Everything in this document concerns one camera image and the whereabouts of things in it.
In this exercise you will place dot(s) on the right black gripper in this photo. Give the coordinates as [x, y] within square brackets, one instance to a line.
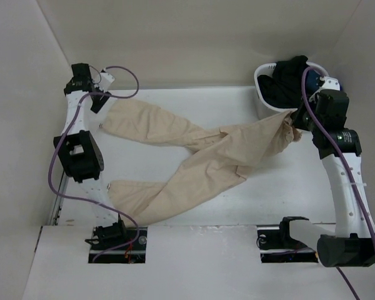
[297, 119]

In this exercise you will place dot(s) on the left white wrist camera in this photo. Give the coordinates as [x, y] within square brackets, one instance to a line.
[104, 80]

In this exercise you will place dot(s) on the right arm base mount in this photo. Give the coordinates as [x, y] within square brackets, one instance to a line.
[277, 246]

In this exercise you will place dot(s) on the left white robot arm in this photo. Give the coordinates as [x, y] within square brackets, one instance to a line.
[81, 158]

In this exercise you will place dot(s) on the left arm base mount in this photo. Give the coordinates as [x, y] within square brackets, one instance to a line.
[128, 249]

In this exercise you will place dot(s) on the black garment in basket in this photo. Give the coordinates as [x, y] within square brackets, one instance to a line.
[283, 88]

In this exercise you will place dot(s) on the beige trousers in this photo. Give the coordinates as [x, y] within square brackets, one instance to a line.
[221, 158]

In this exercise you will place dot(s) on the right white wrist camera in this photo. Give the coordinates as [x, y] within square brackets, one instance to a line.
[324, 82]

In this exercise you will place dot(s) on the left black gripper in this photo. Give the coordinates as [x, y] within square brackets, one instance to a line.
[96, 105]

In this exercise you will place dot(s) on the white laundry basket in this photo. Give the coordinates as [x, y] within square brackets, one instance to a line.
[263, 109]

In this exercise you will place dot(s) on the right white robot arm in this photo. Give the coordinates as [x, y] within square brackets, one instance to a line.
[352, 243]

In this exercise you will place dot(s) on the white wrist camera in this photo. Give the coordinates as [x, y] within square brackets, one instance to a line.
[324, 82]
[104, 80]

